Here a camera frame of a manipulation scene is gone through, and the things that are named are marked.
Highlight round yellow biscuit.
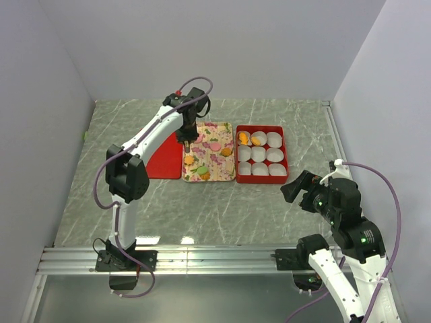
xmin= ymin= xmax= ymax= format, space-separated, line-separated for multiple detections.
xmin=251 ymin=137 xmax=262 ymax=146

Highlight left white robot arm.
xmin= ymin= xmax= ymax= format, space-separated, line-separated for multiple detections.
xmin=105 ymin=87 xmax=211 ymax=271

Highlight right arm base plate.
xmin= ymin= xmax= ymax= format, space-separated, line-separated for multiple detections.
xmin=271 ymin=248 xmax=304 ymax=271

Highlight orange fish cookie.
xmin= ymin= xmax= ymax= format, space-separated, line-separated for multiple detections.
xmin=238 ymin=133 xmax=248 ymax=145

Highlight white paper cup top left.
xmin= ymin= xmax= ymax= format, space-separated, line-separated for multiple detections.
xmin=237 ymin=131 xmax=252 ymax=146

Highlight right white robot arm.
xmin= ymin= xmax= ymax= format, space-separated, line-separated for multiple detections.
xmin=281 ymin=164 xmax=401 ymax=322

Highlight white paper cup middle right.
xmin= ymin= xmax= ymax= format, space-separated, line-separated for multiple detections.
xmin=266 ymin=147 xmax=284 ymax=163

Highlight red box lid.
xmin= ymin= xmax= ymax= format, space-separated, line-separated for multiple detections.
xmin=145 ymin=133 xmax=183 ymax=180

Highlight pink macaron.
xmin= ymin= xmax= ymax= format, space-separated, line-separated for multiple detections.
xmin=210 ymin=142 xmax=221 ymax=151
xmin=194 ymin=136 xmax=203 ymax=144

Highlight aluminium rail right side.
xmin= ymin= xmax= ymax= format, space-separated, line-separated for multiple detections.
xmin=321 ymin=101 xmax=346 ymax=160

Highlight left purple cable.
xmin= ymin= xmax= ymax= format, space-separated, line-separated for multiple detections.
xmin=93 ymin=77 xmax=214 ymax=299

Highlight white paper cup centre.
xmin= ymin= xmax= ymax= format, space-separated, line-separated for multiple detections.
xmin=251 ymin=146 xmax=266 ymax=163

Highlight red cookie box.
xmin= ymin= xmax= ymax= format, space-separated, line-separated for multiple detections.
xmin=234 ymin=124 xmax=290 ymax=184

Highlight white paper cup top right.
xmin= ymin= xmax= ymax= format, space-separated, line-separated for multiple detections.
xmin=266 ymin=132 xmax=283 ymax=149

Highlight white paper cup bottom middle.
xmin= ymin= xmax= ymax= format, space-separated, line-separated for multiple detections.
xmin=251 ymin=162 xmax=269 ymax=176

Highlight purple cable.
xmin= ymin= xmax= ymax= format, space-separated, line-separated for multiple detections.
xmin=93 ymin=77 xmax=214 ymax=299
xmin=284 ymin=161 xmax=402 ymax=323

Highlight white paper cup top middle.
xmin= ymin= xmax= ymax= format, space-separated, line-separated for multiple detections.
xmin=251 ymin=131 xmax=267 ymax=147

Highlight aluminium rail front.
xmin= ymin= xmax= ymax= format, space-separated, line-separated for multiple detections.
xmin=36 ymin=245 xmax=309 ymax=275

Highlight white paper cup middle left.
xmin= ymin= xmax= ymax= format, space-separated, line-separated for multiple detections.
xmin=237 ymin=145 xmax=252 ymax=162

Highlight floral tray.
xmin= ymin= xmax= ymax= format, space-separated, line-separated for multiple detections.
xmin=182 ymin=122 xmax=236 ymax=182

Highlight orange flower cookie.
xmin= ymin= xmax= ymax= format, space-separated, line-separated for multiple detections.
xmin=184 ymin=155 xmax=195 ymax=166

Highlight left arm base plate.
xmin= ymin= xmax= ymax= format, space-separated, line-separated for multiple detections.
xmin=95 ymin=250 xmax=158 ymax=272

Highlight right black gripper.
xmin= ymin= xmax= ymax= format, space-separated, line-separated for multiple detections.
xmin=279 ymin=168 xmax=339 ymax=222

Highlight orange swirl cookie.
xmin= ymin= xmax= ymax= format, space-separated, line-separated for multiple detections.
xmin=220 ymin=147 xmax=232 ymax=157

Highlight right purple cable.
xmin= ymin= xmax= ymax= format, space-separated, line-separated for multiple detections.
xmin=284 ymin=161 xmax=402 ymax=323

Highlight white paper cup bottom left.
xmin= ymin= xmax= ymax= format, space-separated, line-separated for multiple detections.
xmin=238 ymin=161 xmax=252 ymax=176

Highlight aluminium rail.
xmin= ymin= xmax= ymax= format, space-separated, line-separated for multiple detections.
xmin=36 ymin=245 xmax=309 ymax=275
xmin=321 ymin=101 xmax=346 ymax=160

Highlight green macaron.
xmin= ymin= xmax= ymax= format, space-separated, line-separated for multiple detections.
xmin=196 ymin=166 xmax=208 ymax=175

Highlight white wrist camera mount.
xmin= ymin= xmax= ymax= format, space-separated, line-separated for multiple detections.
xmin=319 ymin=159 xmax=351 ymax=186

